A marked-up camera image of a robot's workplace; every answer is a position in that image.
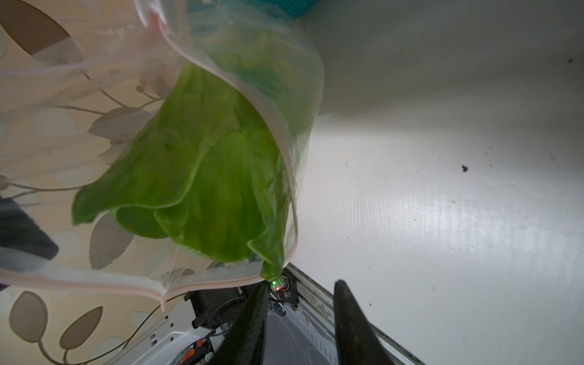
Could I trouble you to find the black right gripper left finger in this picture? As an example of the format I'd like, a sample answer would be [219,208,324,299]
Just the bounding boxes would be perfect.
[211,282,270,365]

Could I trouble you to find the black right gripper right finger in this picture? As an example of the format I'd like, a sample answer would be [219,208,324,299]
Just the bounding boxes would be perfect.
[333,280,395,365]

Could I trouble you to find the leafy green chinese cabbage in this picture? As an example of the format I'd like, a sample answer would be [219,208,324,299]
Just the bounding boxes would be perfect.
[71,29,324,281]

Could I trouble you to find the clear pink-dotted zipper bag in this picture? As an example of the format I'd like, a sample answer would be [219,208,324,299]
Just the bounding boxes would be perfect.
[1,1,324,302]

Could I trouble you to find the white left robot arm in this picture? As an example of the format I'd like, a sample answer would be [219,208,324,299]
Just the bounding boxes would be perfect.
[107,284,255,364]

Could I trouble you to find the teal plastic basket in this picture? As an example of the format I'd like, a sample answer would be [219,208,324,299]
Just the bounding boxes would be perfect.
[259,0,318,19]

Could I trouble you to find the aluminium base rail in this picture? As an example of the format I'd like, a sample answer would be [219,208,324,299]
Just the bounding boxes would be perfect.
[266,264,423,364]

